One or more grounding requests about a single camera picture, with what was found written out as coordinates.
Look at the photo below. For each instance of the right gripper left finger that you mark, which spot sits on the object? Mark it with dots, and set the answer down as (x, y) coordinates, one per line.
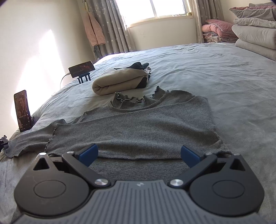
(81, 160)

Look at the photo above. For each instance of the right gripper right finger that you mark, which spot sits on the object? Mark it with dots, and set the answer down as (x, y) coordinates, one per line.
(197, 162)

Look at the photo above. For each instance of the grey knit sweater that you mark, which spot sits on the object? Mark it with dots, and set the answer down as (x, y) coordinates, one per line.
(137, 138)

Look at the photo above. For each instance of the round dark phone stand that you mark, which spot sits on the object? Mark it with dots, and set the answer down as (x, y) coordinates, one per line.
(32, 121)

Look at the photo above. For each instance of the upright smartphone playing video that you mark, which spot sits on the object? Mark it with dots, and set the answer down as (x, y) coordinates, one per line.
(22, 111)

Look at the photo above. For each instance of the light grey bed sheet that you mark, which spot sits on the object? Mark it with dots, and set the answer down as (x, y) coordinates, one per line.
(240, 88)

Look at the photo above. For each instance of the folded beige garment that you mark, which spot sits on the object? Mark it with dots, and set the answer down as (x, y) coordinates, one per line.
(135, 76)

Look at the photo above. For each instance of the landscape smartphone on stand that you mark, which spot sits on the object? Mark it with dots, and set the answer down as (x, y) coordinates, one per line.
(81, 69)

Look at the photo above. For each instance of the striped folded blanket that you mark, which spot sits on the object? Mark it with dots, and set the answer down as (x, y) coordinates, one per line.
(215, 38)

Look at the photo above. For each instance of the grey star curtain left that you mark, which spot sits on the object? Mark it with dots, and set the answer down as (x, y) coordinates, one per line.
(117, 35)

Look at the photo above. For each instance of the grey star curtain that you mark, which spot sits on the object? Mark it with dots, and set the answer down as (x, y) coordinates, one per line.
(203, 10)
(117, 35)

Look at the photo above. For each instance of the pink hanging jacket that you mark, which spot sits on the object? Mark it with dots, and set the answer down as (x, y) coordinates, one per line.
(93, 30)

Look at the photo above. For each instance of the pink pillow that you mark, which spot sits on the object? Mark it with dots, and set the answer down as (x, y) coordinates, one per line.
(221, 28)

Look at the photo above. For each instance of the folded white quilt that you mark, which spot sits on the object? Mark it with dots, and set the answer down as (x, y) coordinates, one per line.
(256, 39)

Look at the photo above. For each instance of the grey star curtain right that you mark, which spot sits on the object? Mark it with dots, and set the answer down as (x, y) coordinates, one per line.
(203, 10)

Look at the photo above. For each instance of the window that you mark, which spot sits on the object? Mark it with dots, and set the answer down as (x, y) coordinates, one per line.
(135, 11)

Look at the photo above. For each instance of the folded grey quilt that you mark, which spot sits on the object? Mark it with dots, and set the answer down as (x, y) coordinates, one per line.
(254, 16)

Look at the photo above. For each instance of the grey pink-trimmed pillow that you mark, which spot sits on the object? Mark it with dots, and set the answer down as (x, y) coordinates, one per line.
(255, 6)

